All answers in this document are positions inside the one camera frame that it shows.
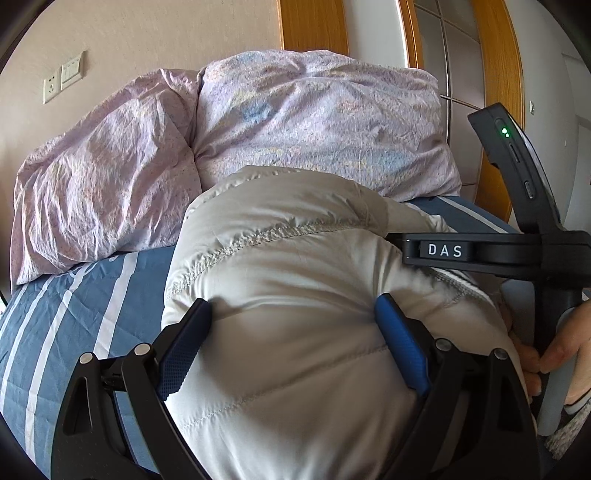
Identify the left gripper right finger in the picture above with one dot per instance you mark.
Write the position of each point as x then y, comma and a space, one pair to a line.
472, 419

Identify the pink floral duvet left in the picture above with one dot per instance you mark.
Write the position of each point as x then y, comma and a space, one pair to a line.
118, 181

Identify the cream puffer down jacket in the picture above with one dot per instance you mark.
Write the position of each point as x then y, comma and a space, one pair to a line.
295, 380

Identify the person's right hand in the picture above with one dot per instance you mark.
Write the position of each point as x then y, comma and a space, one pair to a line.
571, 342

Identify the pink floral pillow right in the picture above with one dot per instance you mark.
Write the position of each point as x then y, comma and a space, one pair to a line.
325, 112

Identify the white wall switch plate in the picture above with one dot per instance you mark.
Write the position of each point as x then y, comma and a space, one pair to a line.
72, 71

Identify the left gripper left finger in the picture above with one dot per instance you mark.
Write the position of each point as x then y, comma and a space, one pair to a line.
89, 439

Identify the wooden door frame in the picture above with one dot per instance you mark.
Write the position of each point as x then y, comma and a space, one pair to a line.
469, 46

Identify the white wall socket plate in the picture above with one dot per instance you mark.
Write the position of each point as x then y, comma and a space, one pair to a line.
51, 86

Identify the blue white striped bedsheet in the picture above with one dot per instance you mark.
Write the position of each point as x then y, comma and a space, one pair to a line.
107, 308

